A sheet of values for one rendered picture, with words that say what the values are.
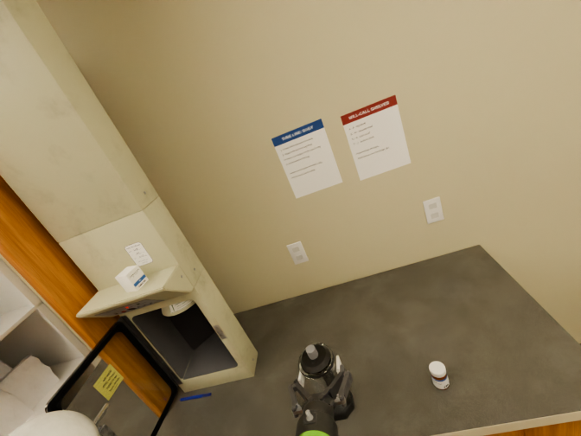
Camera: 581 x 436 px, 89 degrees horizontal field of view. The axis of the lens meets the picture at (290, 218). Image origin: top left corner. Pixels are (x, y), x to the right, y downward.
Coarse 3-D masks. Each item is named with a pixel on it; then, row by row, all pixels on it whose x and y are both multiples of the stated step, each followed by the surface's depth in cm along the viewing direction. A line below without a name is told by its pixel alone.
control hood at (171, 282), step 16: (160, 272) 94; (176, 272) 92; (112, 288) 98; (144, 288) 88; (160, 288) 85; (176, 288) 90; (192, 288) 97; (96, 304) 92; (112, 304) 88; (128, 304) 90
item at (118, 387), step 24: (120, 336) 102; (96, 360) 93; (120, 360) 100; (144, 360) 109; (96, 384) 91; (120, 384) 98; (144, 384) 106; (72, 408) 83; (96, 408) 89; (120, 408) 96; (144, 408) 104; (120, 432) 94; (144, 432) 101
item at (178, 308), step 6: (186, 300) 106; (192, 300) 107; (168, 306) 106; (174, 306) 106; (180, 306) 106; (186, 306) 106; (162, 312) 110; (168, 312) 107; (174, 312) 106; (180, 312) 106
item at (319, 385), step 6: (330, 348) 87; (330, 354) 85; (300, 360) 87; (330, 360) 84; (300, 366) 86; (306, 372) 83; (318, 372) 82; (324, 372) 81; (330, 372) 84; (336, 372) 86; (318, 378) 82; (324, 378) 83; (330, 378) 84; (312, 384) 86; (318, 384) 84; (324, 384) 84; (318, 390) 86; (336, 396) 87; (348, 396) 91; (348, 402) 91; (336, 408) 89; (342, 408) 89
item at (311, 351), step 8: (320, 344) 89; (304, 352) 87; (312, 352) 83; (320, 352) 85; (328, 352) 85; (304, 360) 85; (312, 360) 84; (320, 360) 83; (328, 360) 83; (304, 368) 84; (312, 368) 82; (320, 368) 82
